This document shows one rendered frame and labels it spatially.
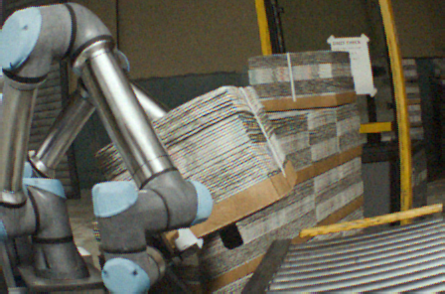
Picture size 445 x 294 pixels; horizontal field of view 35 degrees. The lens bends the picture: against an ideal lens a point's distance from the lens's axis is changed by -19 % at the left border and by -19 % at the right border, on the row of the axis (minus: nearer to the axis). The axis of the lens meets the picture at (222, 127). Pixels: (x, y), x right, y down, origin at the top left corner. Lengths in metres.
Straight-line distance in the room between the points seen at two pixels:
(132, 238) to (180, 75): 8.22
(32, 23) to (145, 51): 8.18
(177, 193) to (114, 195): 0.13
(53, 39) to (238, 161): 0.42
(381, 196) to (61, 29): 2.77
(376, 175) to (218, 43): 5.63
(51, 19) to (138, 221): 0.40
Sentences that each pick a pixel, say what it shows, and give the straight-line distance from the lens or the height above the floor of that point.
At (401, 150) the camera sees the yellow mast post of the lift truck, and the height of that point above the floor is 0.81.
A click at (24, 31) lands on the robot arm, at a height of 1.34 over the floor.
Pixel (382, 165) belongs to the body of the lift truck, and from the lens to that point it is 3.89.
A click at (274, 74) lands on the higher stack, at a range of 3.32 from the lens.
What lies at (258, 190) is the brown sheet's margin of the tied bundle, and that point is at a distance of 1.47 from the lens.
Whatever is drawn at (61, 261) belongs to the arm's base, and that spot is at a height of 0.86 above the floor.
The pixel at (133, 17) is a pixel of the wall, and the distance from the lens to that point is 9.57.
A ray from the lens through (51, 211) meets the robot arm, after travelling 1.62.
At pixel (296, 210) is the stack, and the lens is 2.82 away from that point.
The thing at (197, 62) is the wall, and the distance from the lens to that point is 9.36.
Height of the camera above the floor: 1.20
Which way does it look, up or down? 3 degrees down
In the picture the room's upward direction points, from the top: 6 degrees counter-clockwise
